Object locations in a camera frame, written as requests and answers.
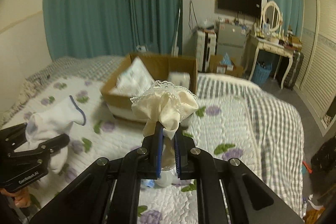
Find cream lace scrunchie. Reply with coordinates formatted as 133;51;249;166
130;80;200;169

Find white dressing table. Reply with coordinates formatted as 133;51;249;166
245;35;294;90

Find white louvred wardrobe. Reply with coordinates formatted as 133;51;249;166
294;0;335;136

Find silver mini fridge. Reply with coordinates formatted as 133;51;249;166
217;22;247;65

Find person's left hand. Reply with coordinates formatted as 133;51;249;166
1;187;31;208

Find brown cardboard box on bed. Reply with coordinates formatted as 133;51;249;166
100;53;198;123

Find floral tissue pack in box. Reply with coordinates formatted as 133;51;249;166
167;72;190;89

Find white plastic package in box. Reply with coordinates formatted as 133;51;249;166
109;57;155;97

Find grey checked bed sheet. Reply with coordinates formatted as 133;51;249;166
23;56;304;215

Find dark striped suitcase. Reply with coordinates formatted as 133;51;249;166
284;51;304;90

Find blue laundry basket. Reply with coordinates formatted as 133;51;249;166
251;62;272;86

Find white floral quilt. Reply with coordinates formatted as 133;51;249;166
9;75;262;223

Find cardboard box on floor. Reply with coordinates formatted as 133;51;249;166
209;55;244;78

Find white oval vanity mirror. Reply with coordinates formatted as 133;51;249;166
261;1;282;34

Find black wall television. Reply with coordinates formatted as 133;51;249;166
218;0;262;18

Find white sock blue trim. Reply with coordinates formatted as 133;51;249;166
18;95;87;175

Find blue tissue packet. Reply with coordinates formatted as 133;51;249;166
141;179;155;189

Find large teal curtain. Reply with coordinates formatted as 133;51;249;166
43;0;182;59

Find white flat mop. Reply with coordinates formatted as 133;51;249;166
171;8;181;57

